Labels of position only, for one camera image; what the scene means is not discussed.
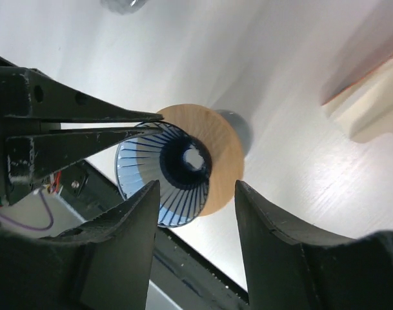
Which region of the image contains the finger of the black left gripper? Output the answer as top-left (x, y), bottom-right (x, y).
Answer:
top-left (4, 127), bottom-right (161, 205)
top-left (0, 67), bottom-right (163, 123)

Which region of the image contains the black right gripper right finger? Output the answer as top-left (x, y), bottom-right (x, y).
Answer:
top-left (235, 181), bottom-right (393, 309)

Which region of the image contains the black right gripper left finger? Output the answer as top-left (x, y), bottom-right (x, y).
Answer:
top-left (0, 181), bottom-right (160, 309)

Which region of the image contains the light wooden dripper ring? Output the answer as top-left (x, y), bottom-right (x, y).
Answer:
top-left (156, 103), bottom-right (245, 218)

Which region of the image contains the blue plastic dripper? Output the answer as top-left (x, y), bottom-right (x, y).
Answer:
top-left (115, 121), bottom-right (212, 228)

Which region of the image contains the clear glass coffee server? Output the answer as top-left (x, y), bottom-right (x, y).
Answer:
top-left (100, 0), bottom-right (148, 15)

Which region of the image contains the coffee filter paper pack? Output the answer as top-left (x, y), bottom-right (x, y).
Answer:
top-left (321, 54), bottom-right (393, 143)

